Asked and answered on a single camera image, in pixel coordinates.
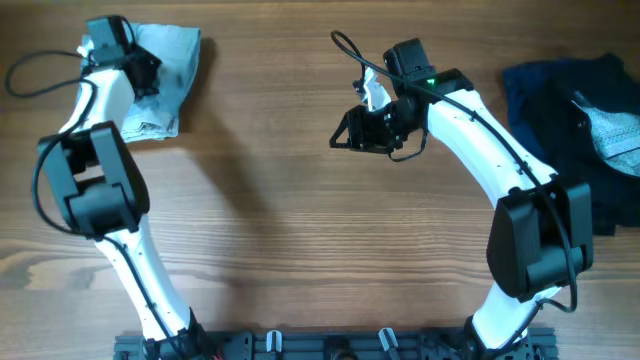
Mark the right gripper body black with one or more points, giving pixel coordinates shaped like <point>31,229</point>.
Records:
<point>380,129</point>

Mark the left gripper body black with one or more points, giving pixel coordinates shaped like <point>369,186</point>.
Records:
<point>148,65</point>

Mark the light blue denim shorts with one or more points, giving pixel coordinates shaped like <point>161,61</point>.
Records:
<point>156,116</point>

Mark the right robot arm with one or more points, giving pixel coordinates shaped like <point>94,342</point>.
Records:
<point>540,239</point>

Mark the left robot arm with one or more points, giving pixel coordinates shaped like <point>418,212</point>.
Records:
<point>102,196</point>

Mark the dark clothes pile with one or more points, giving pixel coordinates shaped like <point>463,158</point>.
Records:
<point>544,120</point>

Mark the grey patterned garment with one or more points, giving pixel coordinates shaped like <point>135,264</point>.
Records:
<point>615,136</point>

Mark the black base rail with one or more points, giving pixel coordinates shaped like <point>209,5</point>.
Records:
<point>426,344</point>

